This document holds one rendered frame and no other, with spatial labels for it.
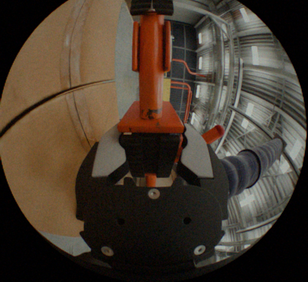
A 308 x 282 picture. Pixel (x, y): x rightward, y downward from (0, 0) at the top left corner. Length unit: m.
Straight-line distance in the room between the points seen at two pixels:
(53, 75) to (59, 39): 0.06
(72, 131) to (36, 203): 0.13
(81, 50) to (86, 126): 0.15
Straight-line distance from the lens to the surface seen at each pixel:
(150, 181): 0.18
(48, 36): 0.17
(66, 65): 0.17
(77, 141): 0.18
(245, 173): 0.43
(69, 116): 0.16
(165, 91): 7.43
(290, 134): 5.15
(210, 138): 0.15
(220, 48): 6.48
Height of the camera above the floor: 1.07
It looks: 1 degrees up
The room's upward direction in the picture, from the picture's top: 91 degrees clockwise
